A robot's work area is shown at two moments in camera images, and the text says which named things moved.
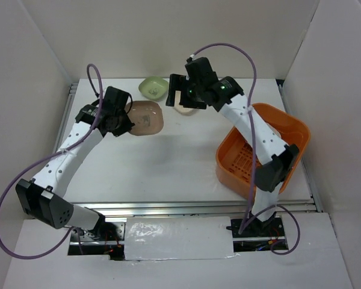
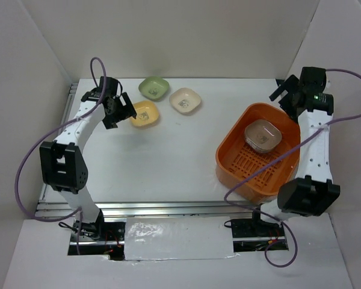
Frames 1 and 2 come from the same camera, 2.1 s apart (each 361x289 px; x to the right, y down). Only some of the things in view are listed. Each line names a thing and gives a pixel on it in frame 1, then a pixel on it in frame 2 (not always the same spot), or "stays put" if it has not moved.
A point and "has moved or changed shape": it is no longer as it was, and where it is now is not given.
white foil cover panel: [181, 238] stays put
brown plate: [148, 117] has moved or changed shape
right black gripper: [179, 82] -> [287, 85]
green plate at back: [154, 88] stays put
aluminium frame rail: [206, 208] stays put
